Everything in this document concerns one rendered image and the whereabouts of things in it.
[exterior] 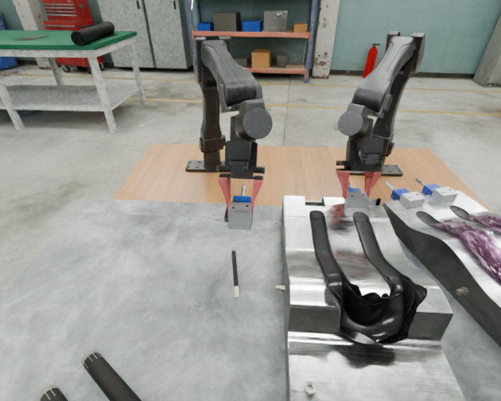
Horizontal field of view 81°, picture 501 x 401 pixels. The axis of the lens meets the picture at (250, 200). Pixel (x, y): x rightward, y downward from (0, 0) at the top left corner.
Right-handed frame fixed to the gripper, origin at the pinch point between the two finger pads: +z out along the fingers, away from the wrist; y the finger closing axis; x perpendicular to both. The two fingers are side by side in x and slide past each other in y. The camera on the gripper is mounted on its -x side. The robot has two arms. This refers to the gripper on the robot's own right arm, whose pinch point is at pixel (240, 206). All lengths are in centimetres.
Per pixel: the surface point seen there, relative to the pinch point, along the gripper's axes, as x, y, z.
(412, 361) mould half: -20.3, 30.6, 20.5
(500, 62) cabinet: 443, 368, -169
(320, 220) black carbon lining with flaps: 7.4, 19.5, 3.9
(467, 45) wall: 483, 338, -207
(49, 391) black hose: -24.6, -27.8, 27.0
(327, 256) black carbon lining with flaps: -3.2, 19.5, 9.4
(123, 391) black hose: -26.0, -14.9, 24.6
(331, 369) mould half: -22.1, 17.2, 21.6
